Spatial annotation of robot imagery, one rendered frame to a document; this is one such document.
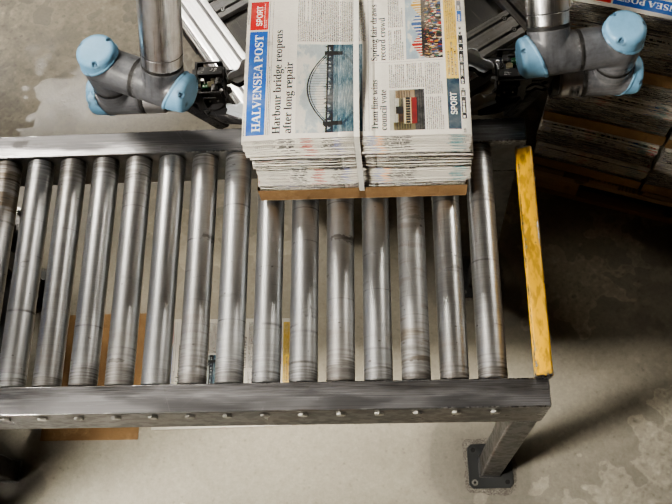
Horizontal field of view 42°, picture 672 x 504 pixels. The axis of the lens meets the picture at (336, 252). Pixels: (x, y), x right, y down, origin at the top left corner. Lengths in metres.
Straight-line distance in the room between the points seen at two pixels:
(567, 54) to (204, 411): 0.88
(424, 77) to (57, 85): 1.65
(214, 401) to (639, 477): 1.20
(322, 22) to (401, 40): 0.14
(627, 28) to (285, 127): 0.62
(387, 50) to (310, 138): 0.21
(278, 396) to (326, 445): 0.80
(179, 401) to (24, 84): 1.62
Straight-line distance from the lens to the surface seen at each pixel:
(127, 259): 1.66
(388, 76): 1.48
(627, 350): 2.43
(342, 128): 1.44
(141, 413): 1.57
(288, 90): 1.48
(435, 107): 1.45
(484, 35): 2.52
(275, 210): 1.64
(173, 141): 1.74
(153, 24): 1.56
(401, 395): 1.51
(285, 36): 1.54
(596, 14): 1.88
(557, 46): 1.63
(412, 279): 1.57
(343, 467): 2.30
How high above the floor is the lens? 2.27
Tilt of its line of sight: 67 degrees down
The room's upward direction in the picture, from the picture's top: 11 degrees counter-clockwise
